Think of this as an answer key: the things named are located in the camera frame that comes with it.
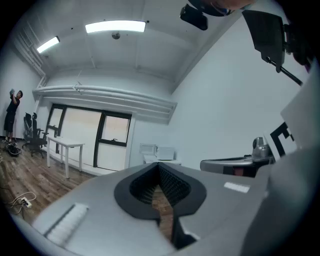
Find white power strip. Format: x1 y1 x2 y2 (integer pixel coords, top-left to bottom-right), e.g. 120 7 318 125
19 196 33 209

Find white microwave door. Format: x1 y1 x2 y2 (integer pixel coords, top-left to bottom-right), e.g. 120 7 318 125
139 143 159 156

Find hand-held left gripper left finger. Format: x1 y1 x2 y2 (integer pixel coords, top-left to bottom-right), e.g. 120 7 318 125
32 161 181 256

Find rectangular ceiling light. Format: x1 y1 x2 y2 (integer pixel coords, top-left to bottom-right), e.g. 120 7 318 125
84 20 147 34
36 36 61 54

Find person's head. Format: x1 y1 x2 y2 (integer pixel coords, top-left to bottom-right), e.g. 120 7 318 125
187 0 257 18

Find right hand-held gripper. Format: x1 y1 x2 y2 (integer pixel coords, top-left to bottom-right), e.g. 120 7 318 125
241 59 320 256

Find black office chair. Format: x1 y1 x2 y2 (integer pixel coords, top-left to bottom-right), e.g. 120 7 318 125
27 112 50 159

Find black framed window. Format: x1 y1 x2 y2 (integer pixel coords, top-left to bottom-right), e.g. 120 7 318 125
45 103 133 169

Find white wall ducts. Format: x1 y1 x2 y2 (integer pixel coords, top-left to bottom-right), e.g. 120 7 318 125
32 84 178 123

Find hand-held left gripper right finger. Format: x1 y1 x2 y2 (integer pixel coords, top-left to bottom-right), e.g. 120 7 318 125
157 161 270 256

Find grey mesh office chair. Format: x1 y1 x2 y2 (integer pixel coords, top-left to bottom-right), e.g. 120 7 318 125
21 112 34 150

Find white microwave oven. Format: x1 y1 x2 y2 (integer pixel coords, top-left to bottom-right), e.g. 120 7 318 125
155 145 176 161

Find white desk table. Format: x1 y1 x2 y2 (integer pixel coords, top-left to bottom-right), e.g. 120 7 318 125
46 135 86 180

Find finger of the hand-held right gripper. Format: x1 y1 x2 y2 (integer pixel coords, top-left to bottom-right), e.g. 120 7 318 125
199 156 256 178

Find black bundle of cables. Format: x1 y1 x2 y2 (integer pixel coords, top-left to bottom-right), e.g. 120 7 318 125
4 142 23 158

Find black head-mounted camera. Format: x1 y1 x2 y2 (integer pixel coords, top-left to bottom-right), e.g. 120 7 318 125
179 3 209 31

